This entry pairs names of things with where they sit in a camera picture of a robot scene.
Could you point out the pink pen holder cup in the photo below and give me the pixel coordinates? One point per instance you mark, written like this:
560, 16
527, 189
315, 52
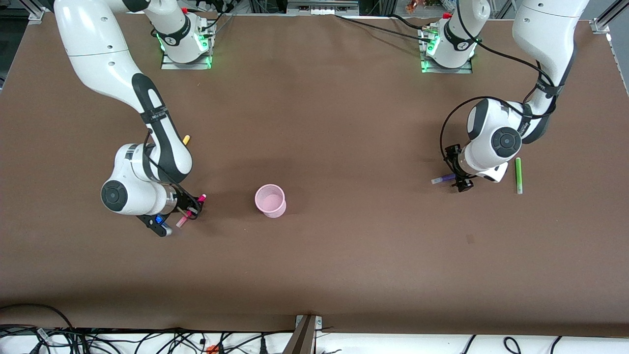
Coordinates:
270, 201

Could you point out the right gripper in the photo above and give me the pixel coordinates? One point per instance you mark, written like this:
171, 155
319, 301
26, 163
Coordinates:
184, 198

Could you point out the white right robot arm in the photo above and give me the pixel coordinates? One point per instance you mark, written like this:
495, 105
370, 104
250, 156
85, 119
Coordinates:
98, 49

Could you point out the pink pen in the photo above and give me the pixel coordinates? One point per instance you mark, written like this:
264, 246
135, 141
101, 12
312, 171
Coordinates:
202, 198

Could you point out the aluminium corner bracket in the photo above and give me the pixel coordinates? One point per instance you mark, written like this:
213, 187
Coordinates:
600, 25
37, 15

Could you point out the purple pen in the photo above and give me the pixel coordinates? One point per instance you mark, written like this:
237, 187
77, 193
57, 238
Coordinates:
442, 179

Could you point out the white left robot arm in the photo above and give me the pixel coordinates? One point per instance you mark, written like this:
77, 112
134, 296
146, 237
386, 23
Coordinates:
545, 29

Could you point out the green pen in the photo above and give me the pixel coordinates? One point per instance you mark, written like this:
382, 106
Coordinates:
518, 174

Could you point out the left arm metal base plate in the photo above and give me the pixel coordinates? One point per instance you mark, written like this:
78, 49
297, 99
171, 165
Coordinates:
462, 71

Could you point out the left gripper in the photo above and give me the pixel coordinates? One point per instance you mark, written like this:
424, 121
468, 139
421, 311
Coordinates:
455, 162

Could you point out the metal table bracket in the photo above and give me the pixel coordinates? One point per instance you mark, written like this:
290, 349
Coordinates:
302, 339

